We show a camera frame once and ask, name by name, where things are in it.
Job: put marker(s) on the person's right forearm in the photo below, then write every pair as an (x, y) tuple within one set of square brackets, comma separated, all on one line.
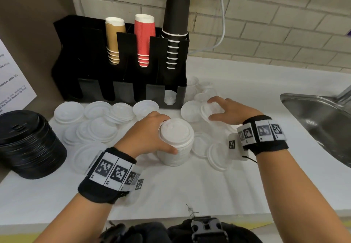
[(296, 196)]

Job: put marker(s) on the black chest camera mount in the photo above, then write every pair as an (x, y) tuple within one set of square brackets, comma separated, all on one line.
[(208, 227)]

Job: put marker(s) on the person's right hand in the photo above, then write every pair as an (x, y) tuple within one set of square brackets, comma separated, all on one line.
[(238, 112)]

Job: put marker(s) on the stack of red paper cups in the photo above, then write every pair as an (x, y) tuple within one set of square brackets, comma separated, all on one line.
[(144, 37)]

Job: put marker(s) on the right marker wristband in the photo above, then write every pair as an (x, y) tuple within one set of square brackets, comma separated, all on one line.
[(260, 133)]

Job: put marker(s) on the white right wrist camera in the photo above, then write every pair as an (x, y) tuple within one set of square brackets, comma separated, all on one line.
[(233, 148)]

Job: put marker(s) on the stack of black lids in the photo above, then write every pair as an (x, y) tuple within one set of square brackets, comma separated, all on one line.
[(30, 147)]

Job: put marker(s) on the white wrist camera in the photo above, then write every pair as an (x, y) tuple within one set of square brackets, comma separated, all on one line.
[(233, 148), (139, 184)]

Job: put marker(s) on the single white cup lid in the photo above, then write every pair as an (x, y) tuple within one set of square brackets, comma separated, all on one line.
[(212, 110)]

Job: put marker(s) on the marker wristband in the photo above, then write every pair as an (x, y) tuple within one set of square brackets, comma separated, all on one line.
[(260, 133), (109, 171)]

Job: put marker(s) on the microwave safety poster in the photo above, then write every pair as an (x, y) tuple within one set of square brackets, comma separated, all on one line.
[(13, 86)]

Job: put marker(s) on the person's left hand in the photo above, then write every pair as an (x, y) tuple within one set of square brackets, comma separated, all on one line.
[(142, 137)]

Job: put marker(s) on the left marker wristband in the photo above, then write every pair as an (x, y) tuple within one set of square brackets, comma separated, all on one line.
[(109, 171)]

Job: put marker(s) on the black cup and lid organizer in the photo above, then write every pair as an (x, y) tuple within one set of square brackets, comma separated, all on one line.
[(76, 70)]

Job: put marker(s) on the steel sink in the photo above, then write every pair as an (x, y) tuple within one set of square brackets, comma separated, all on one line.
[(323, 122)]

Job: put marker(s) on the stack of gold paper cups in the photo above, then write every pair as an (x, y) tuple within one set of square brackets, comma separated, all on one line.
[(113, 37)]

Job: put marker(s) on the steel faucet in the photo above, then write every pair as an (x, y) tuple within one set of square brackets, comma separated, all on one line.
[(345, 94)]

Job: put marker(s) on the stack of black paper cups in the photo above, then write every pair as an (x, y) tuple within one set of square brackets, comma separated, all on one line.
[(176, 7)]

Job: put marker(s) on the pile of white cup lids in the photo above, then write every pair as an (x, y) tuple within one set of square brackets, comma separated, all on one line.
[(98, 129)]

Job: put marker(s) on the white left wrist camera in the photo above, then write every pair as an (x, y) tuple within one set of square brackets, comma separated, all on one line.
[(139, 184)]

